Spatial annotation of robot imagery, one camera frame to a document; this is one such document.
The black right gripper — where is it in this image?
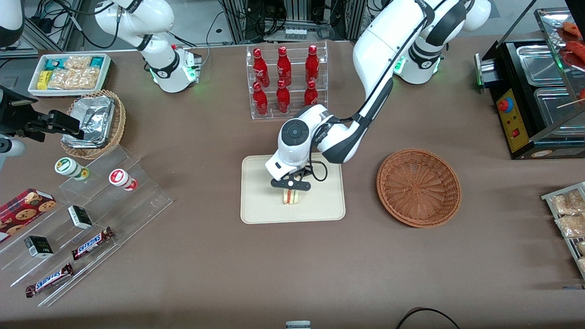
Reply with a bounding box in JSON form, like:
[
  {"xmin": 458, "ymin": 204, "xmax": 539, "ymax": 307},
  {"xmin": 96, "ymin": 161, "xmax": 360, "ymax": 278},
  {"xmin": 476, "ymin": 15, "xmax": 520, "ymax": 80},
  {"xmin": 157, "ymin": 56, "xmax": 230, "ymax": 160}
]
[{"xmin": 0, "ymin": 86, "xmax": 85, "ymax": 143}]

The cream plastic tray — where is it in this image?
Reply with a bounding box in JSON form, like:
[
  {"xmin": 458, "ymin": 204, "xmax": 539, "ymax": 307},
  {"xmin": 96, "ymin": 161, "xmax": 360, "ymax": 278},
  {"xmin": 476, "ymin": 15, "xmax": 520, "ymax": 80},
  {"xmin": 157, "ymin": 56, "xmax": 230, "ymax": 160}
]
[{"xmin": 240, "ymin": 152, "xmax": 346, "ymax": 225}]

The light tan wicker basket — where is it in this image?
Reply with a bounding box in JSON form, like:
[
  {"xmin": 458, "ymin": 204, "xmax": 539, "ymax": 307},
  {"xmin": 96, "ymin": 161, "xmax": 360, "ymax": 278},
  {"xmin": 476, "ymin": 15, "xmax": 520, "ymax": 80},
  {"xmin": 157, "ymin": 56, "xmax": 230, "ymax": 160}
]
[{"xmin": 60, "ymin": 89, "xmax": 127, "ymax": 160}]

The brown wicker basket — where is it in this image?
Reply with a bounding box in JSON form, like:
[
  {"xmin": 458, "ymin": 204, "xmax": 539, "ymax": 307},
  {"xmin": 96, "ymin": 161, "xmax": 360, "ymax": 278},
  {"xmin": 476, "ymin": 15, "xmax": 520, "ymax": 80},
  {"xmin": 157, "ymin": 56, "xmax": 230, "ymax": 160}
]
[{"xmin": 376, "ymin": 148, "xmax": 462, "ymax": 228}]

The tray of packaged snacks right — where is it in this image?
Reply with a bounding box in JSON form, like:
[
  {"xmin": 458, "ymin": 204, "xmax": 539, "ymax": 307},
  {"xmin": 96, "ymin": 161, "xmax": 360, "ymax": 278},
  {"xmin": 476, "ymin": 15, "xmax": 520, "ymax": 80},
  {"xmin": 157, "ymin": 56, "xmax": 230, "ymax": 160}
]
[{"xmin": 541, "ymin": 181, "xmax": 585, "ymax": 280}]

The silver foil container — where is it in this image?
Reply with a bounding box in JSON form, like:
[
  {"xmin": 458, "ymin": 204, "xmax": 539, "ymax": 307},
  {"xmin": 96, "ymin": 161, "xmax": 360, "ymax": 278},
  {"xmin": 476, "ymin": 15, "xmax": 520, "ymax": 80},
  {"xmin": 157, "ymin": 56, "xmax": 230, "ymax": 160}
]
[{"xmin": 62, "ymin": 96, "xmax": 115, "ymax": 149}]

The green lid cup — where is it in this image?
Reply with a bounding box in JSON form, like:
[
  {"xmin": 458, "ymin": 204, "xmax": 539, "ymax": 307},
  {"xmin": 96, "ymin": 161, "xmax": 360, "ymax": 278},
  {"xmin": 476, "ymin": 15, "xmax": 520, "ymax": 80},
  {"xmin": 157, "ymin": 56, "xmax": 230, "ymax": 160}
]
[{"xmin": 54, "ymin": 157, "xmax": 90, "ymax": 181}]

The clear cracker bag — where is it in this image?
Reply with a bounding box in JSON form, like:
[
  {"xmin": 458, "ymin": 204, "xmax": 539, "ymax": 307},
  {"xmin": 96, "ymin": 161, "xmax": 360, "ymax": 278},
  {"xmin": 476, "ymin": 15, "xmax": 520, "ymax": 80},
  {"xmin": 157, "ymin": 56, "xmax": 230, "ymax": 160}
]
[
  {"xmin": 48, "ymin": 69, "xmax": 76, "ymax": 90},
  {"xmin": 73, "ymin": 67, "xmax": 101, "ymax": 90},
  {"xmin": 64, "ymin": 55, "xmax": 92, "ymax": 71}
]

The white rectangular snack bin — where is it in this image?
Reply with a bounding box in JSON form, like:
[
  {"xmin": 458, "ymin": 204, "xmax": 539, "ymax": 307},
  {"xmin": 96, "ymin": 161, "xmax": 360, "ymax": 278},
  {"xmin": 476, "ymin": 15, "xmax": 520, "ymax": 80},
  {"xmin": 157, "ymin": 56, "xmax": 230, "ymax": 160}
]
[{"xmin": 28, "ymin": 53, "xmax": 112, "ymax": 98}]

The red lid cup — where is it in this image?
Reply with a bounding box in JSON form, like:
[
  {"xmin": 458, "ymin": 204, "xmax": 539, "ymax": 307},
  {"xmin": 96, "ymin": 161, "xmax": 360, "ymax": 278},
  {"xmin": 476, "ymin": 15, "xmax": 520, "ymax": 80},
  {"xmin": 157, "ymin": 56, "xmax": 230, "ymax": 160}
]
[{"xmin": 108, "ymin": 168, "xmax": 138, "ymax": 192}]

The clear acrylic bottle rack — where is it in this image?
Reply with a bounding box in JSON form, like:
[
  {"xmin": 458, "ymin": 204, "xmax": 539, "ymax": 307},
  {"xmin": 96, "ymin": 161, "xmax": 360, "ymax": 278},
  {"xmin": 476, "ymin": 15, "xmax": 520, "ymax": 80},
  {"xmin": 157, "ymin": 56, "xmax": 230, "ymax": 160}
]
[{"xmin": 246, "ymin": 41, "xmax": 329, "ymax": 121}]

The small black box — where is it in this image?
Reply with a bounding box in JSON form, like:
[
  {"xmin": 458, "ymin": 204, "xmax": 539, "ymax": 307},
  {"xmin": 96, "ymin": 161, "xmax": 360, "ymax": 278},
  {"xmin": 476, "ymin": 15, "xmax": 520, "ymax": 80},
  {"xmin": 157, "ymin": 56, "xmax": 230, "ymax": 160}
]
[
  {"xmin": 67, "ymin": 205, "xmax": 94, "ymax": 230},
  {"xmin": 24, "ymin": 235, "xmax": 54, "ymax": 259}
]

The red cookie box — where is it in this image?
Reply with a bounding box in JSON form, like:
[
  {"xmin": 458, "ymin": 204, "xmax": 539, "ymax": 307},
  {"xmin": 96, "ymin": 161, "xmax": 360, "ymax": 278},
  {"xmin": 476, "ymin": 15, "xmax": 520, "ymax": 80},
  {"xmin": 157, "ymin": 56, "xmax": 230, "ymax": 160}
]
[{"xmin": 0, "ymin": 188, "xmax": 58, "ymax": 243}]

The red cola bottle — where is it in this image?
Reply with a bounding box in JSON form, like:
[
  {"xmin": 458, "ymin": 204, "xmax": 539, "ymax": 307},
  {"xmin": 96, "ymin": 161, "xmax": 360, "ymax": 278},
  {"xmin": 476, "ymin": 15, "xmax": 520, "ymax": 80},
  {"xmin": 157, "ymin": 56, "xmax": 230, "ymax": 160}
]
[
  {"xmin": 276, "ymin": 79, "xmax": 291, "ymax": 114},
  {"xmin": 252, "ymin": 81, "xmax": 270, "ymax": 117},
  {"xmin": 305, "ymin": 44, "xmax": 320, "ymax": 85},
  {"xmin": 303, "ymin": 80, "xmax": 319, "ymax": 108},
  {"xmin": 277, "ymin": 46, "xmax": 293, "ymax": 86},
  {"xmin": 252, "ymin": 48, "xmax": 270, "ymax": 88}
]

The clear acrylic stepped stand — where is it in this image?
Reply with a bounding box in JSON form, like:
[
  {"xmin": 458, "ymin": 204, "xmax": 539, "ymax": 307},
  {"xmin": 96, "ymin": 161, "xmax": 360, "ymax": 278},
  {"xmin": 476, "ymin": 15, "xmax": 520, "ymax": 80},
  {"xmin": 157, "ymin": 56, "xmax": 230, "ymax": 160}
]
[{"xmin": 0, "ymin": 145, "xmax": 173, "ymax": 308}]

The Snickers chocolate bar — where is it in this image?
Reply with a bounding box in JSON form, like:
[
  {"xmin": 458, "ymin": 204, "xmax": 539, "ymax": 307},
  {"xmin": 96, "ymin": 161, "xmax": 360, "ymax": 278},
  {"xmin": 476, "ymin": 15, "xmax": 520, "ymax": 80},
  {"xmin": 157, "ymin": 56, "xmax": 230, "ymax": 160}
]
[
  {"xmin": 25, "ymin": 262, "xmax": 74, "ymax": 298},
  {"xmin": 71, "ymin": 226, "xmax": 115, "ymax": 261}
]

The black hot food warmer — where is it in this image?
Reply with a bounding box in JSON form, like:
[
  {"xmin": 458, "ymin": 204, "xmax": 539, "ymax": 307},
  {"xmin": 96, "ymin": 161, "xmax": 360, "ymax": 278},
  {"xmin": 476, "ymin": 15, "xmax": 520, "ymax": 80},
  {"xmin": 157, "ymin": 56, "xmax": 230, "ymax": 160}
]
[{"xmin": 474, "ymin": 6, "xmax": 585, "ymax": 160}]

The steel warmer pan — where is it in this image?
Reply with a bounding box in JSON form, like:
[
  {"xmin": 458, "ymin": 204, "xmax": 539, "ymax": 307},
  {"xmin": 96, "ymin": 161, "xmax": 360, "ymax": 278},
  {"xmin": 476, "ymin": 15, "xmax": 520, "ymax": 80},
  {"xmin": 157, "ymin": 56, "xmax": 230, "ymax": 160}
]
[
  {"xmin": 533, "ymin": 86, "xmax": 585, "ymax": 138},
  {"xmin": 516, "ymin": 43, "xmax": 566, "ymax": 88}
]

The red sausage food piece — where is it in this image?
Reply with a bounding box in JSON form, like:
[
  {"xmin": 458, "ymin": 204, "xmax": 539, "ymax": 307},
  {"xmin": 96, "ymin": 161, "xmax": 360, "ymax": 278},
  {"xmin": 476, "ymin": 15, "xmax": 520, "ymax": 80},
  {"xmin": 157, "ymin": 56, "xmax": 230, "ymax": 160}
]
[{"xmin": 564, "ymin": 41, "xmax": 585, "ymax": 69}]

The orange fried food piece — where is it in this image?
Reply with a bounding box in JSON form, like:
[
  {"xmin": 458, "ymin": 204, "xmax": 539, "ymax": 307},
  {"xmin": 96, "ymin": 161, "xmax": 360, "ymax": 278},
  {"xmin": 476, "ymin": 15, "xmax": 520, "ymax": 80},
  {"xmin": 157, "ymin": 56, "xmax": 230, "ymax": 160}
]
[{"xmin": 561, "ymin": 21, "xmax": 584, "ymax": 38}]

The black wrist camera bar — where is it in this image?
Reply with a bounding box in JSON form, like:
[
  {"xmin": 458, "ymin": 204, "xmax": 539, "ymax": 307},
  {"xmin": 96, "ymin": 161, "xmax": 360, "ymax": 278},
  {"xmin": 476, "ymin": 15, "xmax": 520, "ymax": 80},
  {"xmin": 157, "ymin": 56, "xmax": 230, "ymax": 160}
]
[{"xmin": 270, "ymin": 176, "xmax": 312, "ymax": 192}]

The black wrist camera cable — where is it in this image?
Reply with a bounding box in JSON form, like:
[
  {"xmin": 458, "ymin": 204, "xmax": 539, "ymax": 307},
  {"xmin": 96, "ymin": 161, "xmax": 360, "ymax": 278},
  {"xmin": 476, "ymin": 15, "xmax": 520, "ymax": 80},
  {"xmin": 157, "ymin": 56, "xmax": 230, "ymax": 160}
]
[{"xmin": 299, "ymin": 114, "xmax": 366, "ymax": 182}]

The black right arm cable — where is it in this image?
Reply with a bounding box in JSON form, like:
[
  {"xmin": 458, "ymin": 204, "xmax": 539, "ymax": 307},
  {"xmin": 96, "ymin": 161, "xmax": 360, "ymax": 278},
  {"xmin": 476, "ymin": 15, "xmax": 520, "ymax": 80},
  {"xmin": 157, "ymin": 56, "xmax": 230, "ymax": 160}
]
[{"xmin": 43, "ymin": 0, "xmax": 120, "ymax": 50}]

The grey aluminium profile frame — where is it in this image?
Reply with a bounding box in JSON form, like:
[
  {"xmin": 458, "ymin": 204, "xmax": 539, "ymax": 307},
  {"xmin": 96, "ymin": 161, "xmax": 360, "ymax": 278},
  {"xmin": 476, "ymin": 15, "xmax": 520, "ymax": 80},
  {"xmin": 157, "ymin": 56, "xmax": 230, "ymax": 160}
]
[{"xmin": 18, "ymin": 0, "xmax": 84, "ymax": 53}]

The black looped cable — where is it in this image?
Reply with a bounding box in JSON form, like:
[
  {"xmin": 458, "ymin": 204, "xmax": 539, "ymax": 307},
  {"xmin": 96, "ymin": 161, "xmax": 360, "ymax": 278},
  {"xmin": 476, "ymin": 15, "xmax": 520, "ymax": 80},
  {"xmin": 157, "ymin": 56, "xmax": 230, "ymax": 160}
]
[{"xmin": 395, "ymin": 307, "xmax": 463, "ymax": 329}]

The aluminium frame rack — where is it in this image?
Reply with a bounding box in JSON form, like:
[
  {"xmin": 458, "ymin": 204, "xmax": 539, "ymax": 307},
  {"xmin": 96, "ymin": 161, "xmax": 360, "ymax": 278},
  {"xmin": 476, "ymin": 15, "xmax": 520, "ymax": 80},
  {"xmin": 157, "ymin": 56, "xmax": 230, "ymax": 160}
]
[{"xmin": 218, "ymin": 0, "xmax": 367, "ymax": 45}]

